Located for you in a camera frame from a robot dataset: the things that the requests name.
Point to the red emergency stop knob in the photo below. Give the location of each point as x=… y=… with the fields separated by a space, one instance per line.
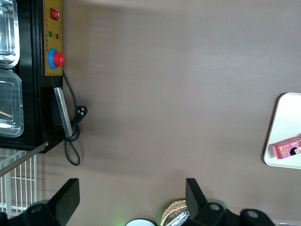
x=57 y=58

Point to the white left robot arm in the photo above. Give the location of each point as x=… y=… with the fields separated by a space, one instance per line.
x=140 y=223

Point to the red rocker switch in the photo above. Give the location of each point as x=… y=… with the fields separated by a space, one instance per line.
x=54 y=14

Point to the steel food pan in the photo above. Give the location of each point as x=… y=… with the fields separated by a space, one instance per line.
x=14 y=82
x=9 y=50

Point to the pink snack packet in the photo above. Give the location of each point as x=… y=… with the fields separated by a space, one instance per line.
x=287 y=148

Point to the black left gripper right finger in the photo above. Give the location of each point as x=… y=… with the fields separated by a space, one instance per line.
x=197 y=207

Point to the brown table cover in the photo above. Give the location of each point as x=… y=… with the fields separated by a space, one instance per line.
x=164 y=82

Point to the wicker basket holding foil containers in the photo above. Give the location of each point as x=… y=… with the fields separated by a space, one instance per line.
x=171 y=209

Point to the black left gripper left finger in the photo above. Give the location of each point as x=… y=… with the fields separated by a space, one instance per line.
x=65 y=200

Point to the grey metal bar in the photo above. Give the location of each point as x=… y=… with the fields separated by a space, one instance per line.
x=23 y=160

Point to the aluminium foil container stack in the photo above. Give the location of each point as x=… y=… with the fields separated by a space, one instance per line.
x=179 y=219

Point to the yellow control panel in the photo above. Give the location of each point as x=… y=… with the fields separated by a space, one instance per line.
x=53 y=35

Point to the wooden skewer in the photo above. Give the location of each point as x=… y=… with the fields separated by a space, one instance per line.
x=5 y=114

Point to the beige plastic tray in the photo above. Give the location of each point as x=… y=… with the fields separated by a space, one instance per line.
x=287 y=117

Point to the black food warmer appliance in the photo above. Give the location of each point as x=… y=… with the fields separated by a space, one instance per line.
x=30 y=70

